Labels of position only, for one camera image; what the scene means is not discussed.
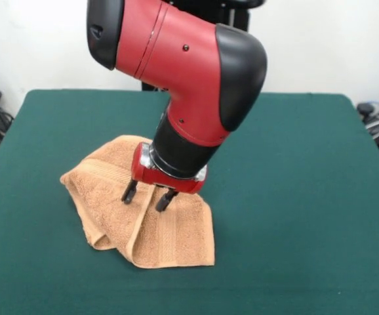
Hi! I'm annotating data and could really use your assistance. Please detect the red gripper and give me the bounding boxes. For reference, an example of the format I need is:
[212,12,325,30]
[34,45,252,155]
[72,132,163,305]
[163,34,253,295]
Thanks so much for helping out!
[121,141,209,213]

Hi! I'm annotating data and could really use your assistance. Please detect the tan terry towel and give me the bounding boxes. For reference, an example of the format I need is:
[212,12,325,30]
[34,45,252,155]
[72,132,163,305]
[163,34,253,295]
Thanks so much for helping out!
[60,134,216,270]

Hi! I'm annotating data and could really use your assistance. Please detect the dark green table cloth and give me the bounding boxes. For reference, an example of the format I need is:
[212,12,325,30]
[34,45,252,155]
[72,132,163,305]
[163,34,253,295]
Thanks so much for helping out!
[0,89,379,315]

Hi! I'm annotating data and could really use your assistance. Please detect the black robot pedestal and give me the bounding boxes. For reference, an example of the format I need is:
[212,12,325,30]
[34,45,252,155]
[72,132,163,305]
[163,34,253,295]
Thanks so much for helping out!
[142,0,266,93]

